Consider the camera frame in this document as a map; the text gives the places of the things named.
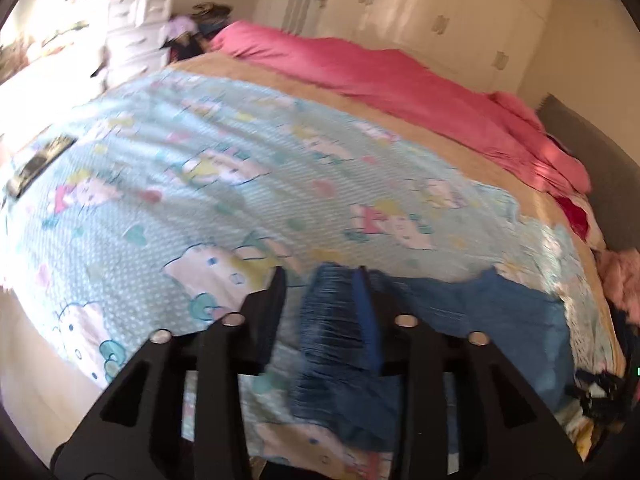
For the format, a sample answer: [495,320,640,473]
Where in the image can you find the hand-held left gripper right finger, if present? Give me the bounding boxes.
[350,266,586,480]

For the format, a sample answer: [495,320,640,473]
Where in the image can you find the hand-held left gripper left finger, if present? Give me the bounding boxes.
[50,266,288,480]

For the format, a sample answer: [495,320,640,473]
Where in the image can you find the blue pants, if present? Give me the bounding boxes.
[290,262,571,453]

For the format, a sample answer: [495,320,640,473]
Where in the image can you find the pink fluffy cloth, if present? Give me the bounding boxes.
[597,247,640,321]

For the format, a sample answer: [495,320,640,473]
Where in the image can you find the light blue printed blanket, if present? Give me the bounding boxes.
[0,67,626,466]

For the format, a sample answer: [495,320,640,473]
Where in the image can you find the red cloth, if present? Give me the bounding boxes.
[555,195,593,238]

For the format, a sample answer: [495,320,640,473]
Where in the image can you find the bed with tan sheet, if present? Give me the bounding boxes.
[165,52,628,461]

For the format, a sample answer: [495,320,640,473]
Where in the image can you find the grey headboard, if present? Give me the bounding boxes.
[535,92,640,256]

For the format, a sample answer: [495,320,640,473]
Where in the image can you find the pink duvet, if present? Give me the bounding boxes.
[210,20,593,196]

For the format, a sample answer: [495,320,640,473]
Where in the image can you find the black flat object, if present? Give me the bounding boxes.
[6,134,78,198]

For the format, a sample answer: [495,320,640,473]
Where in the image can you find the pile of purple dark clothes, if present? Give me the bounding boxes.
[167,15,216,61]

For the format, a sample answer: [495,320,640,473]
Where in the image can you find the brown folded clothes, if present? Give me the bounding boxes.
[192,2,233,23]

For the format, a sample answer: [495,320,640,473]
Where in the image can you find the white drawer chest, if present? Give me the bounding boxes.
[102,0,173,73]

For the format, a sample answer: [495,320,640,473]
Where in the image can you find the white desk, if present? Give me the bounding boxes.
[0,50,108,136]

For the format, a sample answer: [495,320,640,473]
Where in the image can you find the white wardrobe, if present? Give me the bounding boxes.
[320,0,556,86]

